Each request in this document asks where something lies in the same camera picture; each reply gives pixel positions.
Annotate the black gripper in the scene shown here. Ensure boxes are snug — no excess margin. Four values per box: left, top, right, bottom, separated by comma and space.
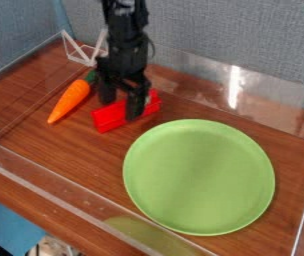
96, 33, 150, 121

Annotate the red rectangular block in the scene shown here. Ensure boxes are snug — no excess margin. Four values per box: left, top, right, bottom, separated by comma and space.
90, 89, 161, 133

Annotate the green round plate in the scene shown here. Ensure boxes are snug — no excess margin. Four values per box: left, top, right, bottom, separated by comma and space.
122, 119, 275, 236

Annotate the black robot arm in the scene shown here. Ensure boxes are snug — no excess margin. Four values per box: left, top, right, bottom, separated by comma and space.
96, 0, 150, 121

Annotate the orange toy carrot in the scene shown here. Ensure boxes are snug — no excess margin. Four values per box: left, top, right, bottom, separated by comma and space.
46, 71, 97, 124

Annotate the clear acrylic enclosure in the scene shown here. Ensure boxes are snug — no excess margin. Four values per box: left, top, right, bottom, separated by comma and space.
0, 37, 304, 256

